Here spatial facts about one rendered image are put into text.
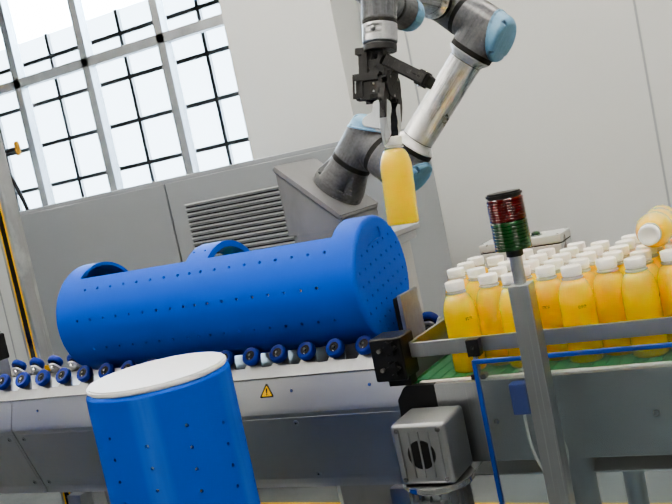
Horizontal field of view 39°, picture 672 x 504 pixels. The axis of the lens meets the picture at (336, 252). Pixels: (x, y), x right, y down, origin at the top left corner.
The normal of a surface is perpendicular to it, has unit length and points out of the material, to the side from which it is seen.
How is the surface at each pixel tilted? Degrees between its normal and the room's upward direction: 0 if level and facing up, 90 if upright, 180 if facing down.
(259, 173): 90
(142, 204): 90
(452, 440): 90
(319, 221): 90
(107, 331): 98
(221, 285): 69
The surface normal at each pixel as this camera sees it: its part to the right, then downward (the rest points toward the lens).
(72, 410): -0.49, -0.16
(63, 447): -0.34, 0.49
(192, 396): 0.55, -0.04
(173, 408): 0.30, 0.03
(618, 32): -0.48, 0.18
